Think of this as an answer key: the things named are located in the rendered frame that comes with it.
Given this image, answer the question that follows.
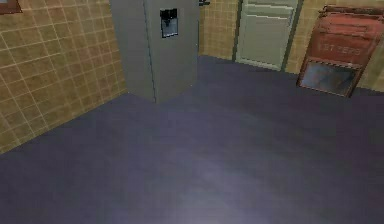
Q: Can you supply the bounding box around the grey fridge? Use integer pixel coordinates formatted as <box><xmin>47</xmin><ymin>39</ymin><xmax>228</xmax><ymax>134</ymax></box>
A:
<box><xmin>108</xmin><ymin>0</ymin><xmax>201</xmax><ymax>104</ymax></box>

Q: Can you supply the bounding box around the pale green room door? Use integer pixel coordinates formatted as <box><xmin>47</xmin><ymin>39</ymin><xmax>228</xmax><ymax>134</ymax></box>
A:
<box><xmin>231</xmin><ymin>0</ymin><xmax>305</xmax><ymax>73</ymax></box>

